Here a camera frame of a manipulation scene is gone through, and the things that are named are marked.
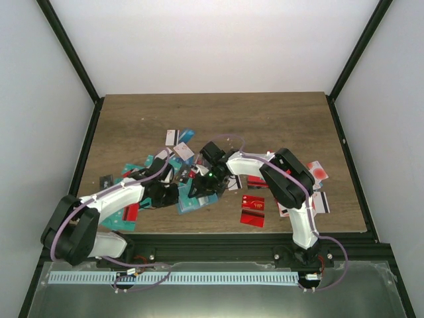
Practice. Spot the red striped card front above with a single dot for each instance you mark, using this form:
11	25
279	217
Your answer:
252	218

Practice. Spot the blue leather card holder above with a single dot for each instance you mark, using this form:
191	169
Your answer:
186	204

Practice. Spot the teal card front left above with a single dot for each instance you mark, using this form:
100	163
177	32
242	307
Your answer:
115	223

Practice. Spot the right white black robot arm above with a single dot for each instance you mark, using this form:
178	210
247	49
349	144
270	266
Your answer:
289	181

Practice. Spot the white card red circles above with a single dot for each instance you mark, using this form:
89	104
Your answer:
317	171

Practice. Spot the white floral card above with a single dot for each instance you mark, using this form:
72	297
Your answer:
183	151

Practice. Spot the black VIP card left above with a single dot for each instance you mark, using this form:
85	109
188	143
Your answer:
105	182

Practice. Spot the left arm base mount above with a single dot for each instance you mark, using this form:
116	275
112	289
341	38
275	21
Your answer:
138	255

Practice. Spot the red gold VIP card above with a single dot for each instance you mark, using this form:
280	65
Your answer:
254	203

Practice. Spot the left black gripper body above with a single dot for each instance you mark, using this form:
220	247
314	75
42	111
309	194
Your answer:
164	198

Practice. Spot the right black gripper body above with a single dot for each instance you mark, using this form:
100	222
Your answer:
211	183

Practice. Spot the white card with black stripe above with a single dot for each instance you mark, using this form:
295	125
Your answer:
172	137

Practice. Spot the blue card top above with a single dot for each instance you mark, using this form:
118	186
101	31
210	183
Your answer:
186	135

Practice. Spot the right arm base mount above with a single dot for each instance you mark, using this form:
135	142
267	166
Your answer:
296	258

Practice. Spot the white striped card right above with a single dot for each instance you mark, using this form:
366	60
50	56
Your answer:
320	203

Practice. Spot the red card front left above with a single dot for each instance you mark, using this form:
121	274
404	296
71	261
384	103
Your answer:
130	213

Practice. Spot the light blue slotted cable duct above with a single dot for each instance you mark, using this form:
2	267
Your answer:
177	278

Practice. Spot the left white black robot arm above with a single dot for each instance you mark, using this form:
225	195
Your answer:
72	232

